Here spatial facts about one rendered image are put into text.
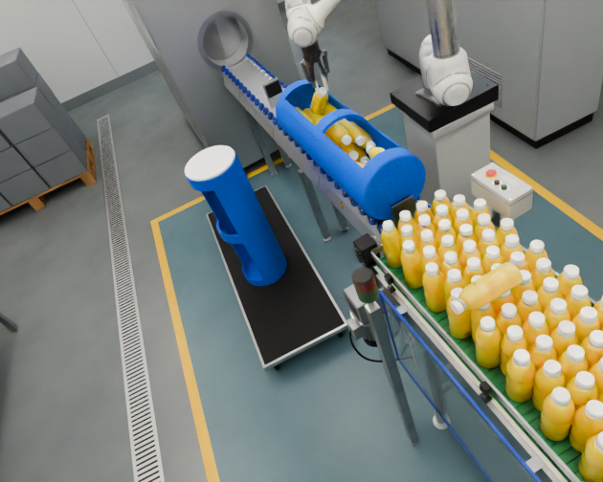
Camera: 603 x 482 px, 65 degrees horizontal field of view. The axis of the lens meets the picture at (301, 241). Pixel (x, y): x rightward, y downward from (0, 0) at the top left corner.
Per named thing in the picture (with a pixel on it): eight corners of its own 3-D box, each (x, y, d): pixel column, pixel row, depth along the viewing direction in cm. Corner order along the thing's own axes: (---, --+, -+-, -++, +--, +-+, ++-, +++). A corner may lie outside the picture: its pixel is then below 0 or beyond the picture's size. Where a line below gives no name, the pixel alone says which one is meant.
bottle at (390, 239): (391, 270, 180) (384, 237, 167) (383, 258, 185) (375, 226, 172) (409, 262, 180) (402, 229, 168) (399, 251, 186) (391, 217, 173)
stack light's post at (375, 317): (414, 433, 225) (373, 298, 149) (419, 441, 223) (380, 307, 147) (407, 438, 225) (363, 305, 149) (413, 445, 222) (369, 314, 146)
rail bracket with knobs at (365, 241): (376, 247, 191) (371, 230, 184) (386, 257, 186) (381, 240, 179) (355, 259, 190) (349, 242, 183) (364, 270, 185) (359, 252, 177)
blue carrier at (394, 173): (332, 112, 255) (312, 67, 235) (433, 192, 192) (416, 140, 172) (289, 142, 254) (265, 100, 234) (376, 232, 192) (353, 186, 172)
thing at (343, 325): (272, 198, 378) (266, 184, 368) (353, 338, 270) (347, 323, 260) (212, 227, 374) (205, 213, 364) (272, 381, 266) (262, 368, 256)
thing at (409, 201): (413, 215, 193) (410, 192, 184) (417, 218, 191) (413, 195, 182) (392, 227, 192) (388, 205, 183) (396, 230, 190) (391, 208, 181)
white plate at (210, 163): (201, 144, 258) (202, 146, 259) (174, 178, 243) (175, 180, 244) (243, 144, 246) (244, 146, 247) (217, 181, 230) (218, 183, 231)
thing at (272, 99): (284, 99, 288) (277, 76, 278) (287, 101, 286) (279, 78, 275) (270, 107, 287) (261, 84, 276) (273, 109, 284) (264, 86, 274)
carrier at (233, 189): (256, 250, 320) (237, 283, 304) (202, 145, 260) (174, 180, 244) (294, 254, 307) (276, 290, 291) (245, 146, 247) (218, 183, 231)
